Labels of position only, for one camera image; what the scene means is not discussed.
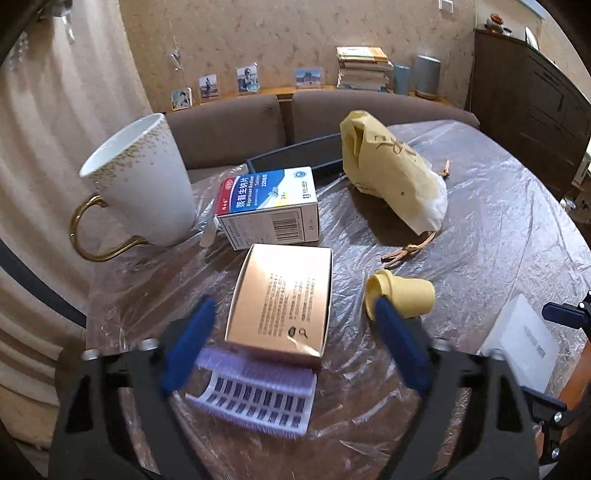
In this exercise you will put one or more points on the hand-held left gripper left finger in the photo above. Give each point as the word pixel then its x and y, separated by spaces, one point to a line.
pixel 189 341

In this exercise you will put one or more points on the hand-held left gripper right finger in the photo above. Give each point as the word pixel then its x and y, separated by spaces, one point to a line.
pixel 401 341

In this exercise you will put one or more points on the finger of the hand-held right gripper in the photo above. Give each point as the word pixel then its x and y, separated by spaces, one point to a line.
pixel 561 311
pixel 547 406

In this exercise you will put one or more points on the small yellow plastic cup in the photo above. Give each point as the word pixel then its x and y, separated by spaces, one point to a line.
pixel 411 293

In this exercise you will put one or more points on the white translucent plastic box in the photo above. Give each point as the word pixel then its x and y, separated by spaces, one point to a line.
pixel 517 337

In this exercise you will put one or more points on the purple hair brush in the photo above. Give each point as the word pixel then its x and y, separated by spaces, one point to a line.
pixel 258 383

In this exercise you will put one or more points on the gold cardboard box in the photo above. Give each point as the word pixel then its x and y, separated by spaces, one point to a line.
pixel 281 295

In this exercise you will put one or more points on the blue and white medicine box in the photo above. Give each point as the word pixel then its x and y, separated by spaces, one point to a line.
pixel 263 194

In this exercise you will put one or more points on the yellow paper bag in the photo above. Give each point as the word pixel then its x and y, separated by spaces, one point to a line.
pixel 388 166

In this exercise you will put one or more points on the clear plastic table cover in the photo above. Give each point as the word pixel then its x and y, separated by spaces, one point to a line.
pixel 485 221

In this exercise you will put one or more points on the dark wooden cabinet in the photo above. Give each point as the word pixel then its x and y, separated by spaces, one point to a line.
pixel 521 106

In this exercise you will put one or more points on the dark blue tray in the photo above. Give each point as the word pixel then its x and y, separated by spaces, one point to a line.
pixel 295 157

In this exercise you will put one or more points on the brown fabric sofa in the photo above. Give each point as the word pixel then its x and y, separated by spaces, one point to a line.
pixel 231 124

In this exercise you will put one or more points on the beige patterned curtain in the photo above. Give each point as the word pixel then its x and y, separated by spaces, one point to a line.
pixel 46 138

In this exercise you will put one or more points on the blue cylinder speaker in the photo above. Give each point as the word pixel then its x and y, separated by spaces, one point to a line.
pixel 402 80

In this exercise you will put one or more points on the grey cylinder speaker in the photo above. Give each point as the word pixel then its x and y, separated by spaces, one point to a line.
pixel 427 76

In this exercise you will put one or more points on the stack of books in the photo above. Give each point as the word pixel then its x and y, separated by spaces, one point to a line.
pixel 362 69

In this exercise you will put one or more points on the small figurine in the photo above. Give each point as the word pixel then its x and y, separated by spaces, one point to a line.
pixel 497 24

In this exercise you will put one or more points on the small square photo frame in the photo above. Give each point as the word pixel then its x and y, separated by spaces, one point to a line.
pixel 181 98

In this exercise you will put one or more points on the clear standing-figure photo frame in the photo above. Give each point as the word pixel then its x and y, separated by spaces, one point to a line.
pixel 208 87

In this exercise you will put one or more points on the clear portrait photo frame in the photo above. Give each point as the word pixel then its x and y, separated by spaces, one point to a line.
pixel 248 78

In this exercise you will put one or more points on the clear building photo frame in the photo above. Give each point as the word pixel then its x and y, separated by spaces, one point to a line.
pixel 308 78

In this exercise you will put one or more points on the white wall hook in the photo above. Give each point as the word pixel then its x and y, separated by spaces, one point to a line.
pixel 175 57

